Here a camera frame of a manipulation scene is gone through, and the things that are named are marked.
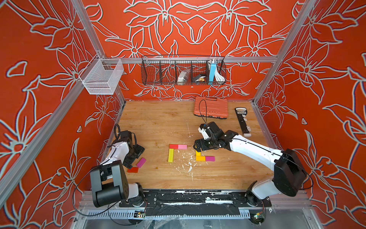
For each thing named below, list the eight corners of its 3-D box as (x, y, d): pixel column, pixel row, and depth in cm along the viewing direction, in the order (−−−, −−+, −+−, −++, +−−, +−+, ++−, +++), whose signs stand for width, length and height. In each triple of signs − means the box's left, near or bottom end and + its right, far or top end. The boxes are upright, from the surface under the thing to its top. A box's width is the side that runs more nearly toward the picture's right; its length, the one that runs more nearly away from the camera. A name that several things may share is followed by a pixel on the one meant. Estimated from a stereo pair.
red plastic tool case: (192, 115, 112) (192, 111, 107) (195, 99, 123) (195, 95, 119) (226, 120, 108) (228, 116, 104) (226, 103, 120) (227, 99, 116)
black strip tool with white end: (243, 137, 100) (244, 135, 98) (234, 109, 117) (235, 107, 115) (256, 137, 100) (257, 135, 98) (245, 109, 117) (246, 107, 115)
